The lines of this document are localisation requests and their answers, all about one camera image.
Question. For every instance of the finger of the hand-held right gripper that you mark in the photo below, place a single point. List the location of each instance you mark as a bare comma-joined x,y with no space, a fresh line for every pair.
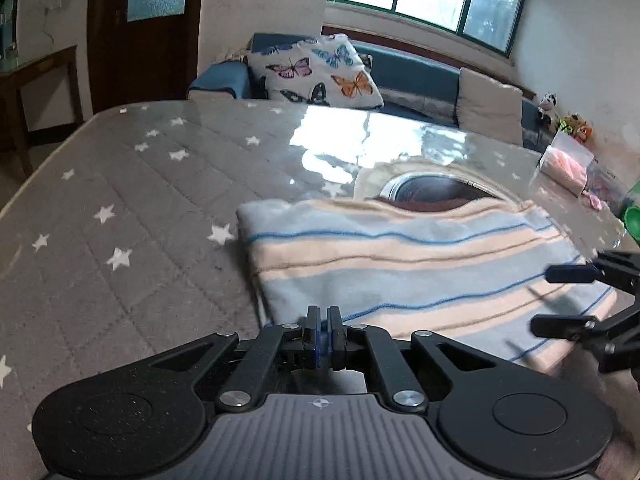
560,326
570,274

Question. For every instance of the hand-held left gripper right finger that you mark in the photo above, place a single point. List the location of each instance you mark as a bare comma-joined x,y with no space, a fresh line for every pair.
330,347

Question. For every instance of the dark wooden glass door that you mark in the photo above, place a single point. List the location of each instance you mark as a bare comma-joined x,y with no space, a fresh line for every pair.
145,60

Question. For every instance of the green round container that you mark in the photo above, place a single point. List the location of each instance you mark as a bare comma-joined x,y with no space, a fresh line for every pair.
632,222

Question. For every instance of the butterfly print cushion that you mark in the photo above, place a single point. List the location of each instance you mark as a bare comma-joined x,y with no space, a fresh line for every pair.
310,70

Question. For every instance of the clear box with pink contents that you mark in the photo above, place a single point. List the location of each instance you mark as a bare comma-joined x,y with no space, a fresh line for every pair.
567,162

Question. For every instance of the dark wooden side table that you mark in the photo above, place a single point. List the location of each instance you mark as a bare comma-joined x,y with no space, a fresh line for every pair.
40,65

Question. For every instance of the round built-in induction cooker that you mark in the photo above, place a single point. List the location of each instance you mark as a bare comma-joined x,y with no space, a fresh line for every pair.
425,192

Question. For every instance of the grey star-print table cover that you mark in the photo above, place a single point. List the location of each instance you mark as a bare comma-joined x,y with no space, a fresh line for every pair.
150,260

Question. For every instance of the blue beige striped garment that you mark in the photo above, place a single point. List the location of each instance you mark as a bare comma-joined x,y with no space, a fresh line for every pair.
400,270

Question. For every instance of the orange plush toy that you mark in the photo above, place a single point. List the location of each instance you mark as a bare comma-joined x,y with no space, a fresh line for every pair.
584,132

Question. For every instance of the panda plush toy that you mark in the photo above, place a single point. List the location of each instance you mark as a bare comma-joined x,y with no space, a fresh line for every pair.
547,105

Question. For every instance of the blue sofa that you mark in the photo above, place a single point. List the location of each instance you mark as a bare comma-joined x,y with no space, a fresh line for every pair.
415,75

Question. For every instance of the crumpled beige cloth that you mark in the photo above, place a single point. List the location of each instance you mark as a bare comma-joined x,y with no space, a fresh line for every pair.
235,55

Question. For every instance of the plain beige cushion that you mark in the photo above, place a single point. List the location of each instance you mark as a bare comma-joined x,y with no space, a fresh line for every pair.
490,105

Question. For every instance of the small pink item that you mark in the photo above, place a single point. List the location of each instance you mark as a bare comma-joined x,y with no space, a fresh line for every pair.
594,202

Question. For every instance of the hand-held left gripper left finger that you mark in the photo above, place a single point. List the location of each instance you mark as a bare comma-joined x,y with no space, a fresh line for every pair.
316,347

